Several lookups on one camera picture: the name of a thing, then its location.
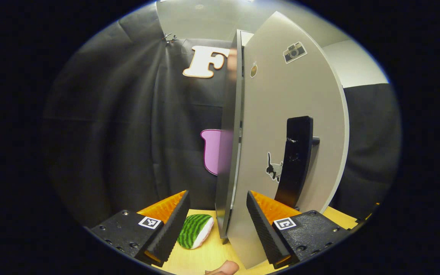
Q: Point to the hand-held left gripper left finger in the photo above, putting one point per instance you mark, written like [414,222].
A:
[174,225]

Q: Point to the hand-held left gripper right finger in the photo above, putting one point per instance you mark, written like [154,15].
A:
[266,229]

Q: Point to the white shoe cabinet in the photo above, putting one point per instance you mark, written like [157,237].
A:
[227,152]

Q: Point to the white shoe cabinet door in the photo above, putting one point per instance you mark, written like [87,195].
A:
[273,95]

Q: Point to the green striped watermelon toy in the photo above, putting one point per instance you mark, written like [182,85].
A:
[193,231]

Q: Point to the small metal clip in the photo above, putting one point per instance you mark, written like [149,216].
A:
[169,38]

